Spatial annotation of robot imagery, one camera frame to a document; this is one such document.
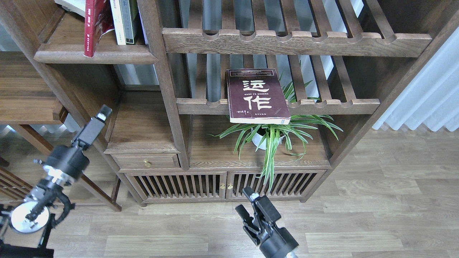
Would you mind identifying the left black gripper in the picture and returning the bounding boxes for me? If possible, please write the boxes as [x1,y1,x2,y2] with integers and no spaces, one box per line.
[45,105,113,181]

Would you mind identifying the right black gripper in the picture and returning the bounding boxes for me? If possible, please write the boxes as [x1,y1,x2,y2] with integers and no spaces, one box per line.
[235,187,299,258]

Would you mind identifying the red cover book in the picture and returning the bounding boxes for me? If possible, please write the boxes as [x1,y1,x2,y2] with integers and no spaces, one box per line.
[84,0,114,58]

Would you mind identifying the dark maroon book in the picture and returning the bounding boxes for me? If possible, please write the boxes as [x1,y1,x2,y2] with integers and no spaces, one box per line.
[225,68,291,125]

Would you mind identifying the yellow green cover book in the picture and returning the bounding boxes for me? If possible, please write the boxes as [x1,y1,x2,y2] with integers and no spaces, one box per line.
[54,0,86,18]

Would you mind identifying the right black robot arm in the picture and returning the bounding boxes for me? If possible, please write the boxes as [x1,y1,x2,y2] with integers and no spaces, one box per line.
[236,187,299,258]

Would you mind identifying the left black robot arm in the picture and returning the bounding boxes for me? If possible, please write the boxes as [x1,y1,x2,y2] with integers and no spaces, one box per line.
[1,105,113,258]

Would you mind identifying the brass cabinet door knobs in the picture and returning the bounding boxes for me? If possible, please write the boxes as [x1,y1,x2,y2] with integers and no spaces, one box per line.
[219,183,234,190]

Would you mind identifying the brass drawer knob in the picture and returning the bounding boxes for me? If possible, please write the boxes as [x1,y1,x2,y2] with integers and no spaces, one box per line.
[143,159,151,168]

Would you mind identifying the white plant pot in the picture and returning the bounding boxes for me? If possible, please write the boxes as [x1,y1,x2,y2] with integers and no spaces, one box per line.
[251,129,285,150]

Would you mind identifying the green spider plant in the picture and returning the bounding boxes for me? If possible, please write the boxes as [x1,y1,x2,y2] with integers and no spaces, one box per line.
[209,73,343,192]

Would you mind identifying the wooden side table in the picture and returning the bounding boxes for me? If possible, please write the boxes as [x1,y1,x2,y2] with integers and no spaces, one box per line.
[0,52,123,212]

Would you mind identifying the dark wooden bookshelf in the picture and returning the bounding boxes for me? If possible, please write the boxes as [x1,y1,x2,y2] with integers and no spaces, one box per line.
[1,0,458,204]

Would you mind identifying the white spine book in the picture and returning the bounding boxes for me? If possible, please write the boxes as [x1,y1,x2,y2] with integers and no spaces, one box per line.
[110,0,126,45]

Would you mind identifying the dark green spine book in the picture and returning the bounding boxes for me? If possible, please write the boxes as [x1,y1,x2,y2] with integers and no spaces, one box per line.
[120,0,140,45]

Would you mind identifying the white curtain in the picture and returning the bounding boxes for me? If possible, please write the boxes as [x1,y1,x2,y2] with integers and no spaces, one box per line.
[373,29,459,131]

